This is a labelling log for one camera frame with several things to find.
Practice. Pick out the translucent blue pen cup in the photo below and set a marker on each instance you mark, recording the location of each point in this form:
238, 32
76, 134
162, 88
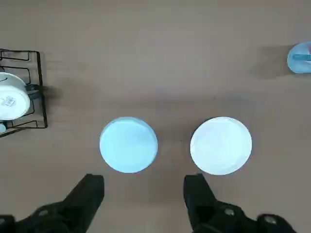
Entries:
297, 64

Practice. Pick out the white mug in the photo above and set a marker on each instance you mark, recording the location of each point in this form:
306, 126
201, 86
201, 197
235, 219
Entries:
12, 97

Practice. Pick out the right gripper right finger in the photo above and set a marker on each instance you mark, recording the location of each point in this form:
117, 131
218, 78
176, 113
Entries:
201, 206

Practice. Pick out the white plastic plate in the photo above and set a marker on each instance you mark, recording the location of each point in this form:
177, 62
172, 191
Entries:
221, 145

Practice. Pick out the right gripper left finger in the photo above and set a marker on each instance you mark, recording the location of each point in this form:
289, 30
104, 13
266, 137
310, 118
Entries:
80, 199

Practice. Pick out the pale blue plastic plate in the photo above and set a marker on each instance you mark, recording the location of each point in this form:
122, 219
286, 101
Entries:
128, 145

